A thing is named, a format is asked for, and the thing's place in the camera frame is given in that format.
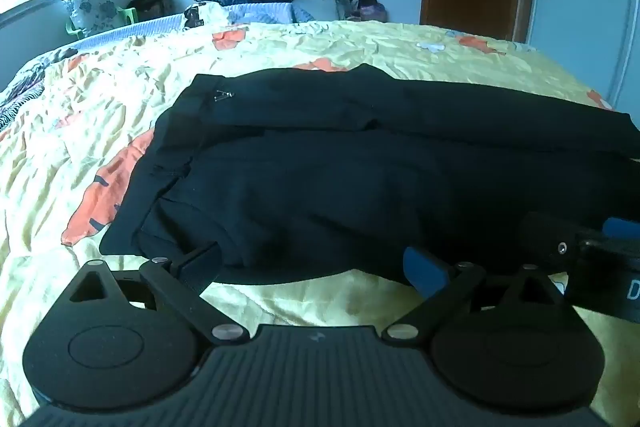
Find dark bag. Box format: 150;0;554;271
127;0;174;22

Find black and white patterned blanket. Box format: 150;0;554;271
0;48;78;134

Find blue striped blanket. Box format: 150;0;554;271
75;2;313;52

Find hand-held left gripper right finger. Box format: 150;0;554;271
381;247;566;349

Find green plastic chair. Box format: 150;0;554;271
65;7;139;40

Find black pants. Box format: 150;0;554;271
98;63;640;289

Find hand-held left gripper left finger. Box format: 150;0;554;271
67;243;250;349

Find floral pillow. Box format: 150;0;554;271
60;0;127;36

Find yellow floral bed sheet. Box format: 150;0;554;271
0;19;640;427

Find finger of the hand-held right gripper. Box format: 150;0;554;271
519;211;585;269
580;217;640;258

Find small black and white item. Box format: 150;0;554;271
184;4;207;31

